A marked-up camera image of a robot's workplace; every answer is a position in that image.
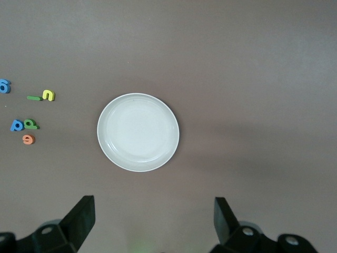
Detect green letter p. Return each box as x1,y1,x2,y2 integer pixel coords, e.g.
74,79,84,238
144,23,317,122
23,118,41,130

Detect beige brown plate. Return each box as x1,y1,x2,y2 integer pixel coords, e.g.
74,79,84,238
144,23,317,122
96,92,181,173

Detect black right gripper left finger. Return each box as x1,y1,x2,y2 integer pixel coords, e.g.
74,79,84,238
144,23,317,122
0,194,96,253

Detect blue letter d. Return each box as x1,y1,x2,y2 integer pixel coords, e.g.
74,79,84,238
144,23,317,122
10,119,25,132

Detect blue letter g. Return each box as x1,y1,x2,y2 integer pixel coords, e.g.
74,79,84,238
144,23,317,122
0,79,12,94

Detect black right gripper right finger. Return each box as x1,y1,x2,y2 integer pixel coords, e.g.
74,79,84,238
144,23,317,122
210,197,321,253

